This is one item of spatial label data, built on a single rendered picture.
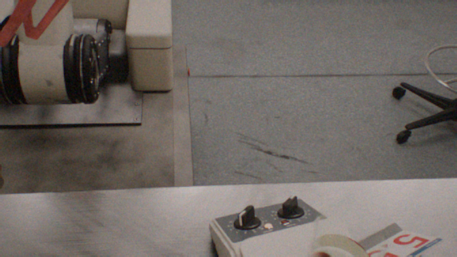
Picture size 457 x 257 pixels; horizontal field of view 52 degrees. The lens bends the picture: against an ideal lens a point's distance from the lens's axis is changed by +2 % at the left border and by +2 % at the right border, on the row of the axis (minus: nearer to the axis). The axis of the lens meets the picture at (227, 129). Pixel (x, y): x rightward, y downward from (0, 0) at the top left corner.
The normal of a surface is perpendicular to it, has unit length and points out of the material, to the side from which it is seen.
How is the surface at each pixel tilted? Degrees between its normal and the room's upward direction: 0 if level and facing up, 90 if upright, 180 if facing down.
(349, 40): 0
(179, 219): 0
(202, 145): 0
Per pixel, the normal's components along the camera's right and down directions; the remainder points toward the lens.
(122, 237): 0.06, -0.75
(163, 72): 0.10, 0.66
